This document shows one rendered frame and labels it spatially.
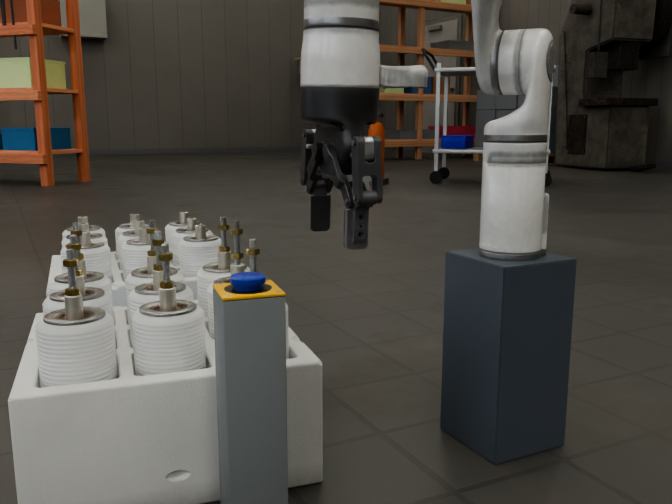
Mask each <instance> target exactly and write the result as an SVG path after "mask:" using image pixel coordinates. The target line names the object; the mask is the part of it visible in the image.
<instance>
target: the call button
mask: <svg viewBox="0 0 672 504"><path fill-rule="evenodd" d="M265 282H266V276H265V275H264V274H262V273H259V272H240V273H235V274H233V275H232V276H230V284H232V285H234V289H235V290H238V291H255V290H259V289H261V288H262V284H264V283H265Z"/></svg>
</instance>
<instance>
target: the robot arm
mask: <svg viewBox="0 0 672 504"><path fill-rule="evenodd" d="M502 2H503V0H471V8H472V23H473V40H474V57H475V72H476V76H477V81H478V84H479V87H480V89H481V90H482V92H483V93H485V94H488V95H526V97H525V101H524V103H523V104H522V105H521V107H519V108H518V109H517V110H515V111H514V112H512V113H510V114H508V115H506V116H504V117H501V118H499V119H496V120H493V121H490V122H488V123H487V124H486V125H485V127H484V136H483V141H485V142H483V163H482V187H481V212H480V236H479V255H481V256H483V257H486V258H490V259H497V260H508V261H526V260H534V259H538V258H540V257H541V256H546V242H547V226H548V209H549V194H548V193H544V191H545V174H546V155H547V138H548V123H549V109H550V97H551V88H552V79H553V75H554V74H553V71H554V65H555V44H554V39H553V36H552V34H551V32H550V31H549V30H547V29H543V28H535V29H518V30H504V31H502V30H500V28H499V12H500V8H501V5H502ZM379 6H380V0H304V29H305V30H304V33H303V42H302V49H301V67H300V119H301V120H302V121H303V122H305V123H312V124H316V129H304V130H303V133H302V151H301V168H300V184H301V185H302V186H303V185H306V192H307V194H310V195H309V222H308V227H309V229H310V230H312V231H314V232H316V231H327V230H329V228H330V209H331V195H327V193H330V192H331V189H332V187H333V184H334V186H335V187H336V188H337V189H339V190H340V191H341V193H342V197H343V200H344V204H345V207H346V208H347V209H344V246H345V247H346V248H347V249H350V250H354V249H365V248H366V247H367V245H368V227H369V208H370V207H373V205H374V204H377V203H382V200H383V177H382V140H381V137H380V136H364V130H363V128H364V126H365V125H371V124H375V123H376V122H377V121H378V115H379V88H383V89H386V88H426V87H427V81H428V70H427V69H426V67H425V66H424V65H414V66H384V65H380V46H379V32H378V31H379ZM367 162H368V163H367ZM371 180H372V191H371V189H370V185H369V183H370V181H371ZM351 189H352V190H353V194H352V190H351ZM348 208H349V209H348Z"/></svg>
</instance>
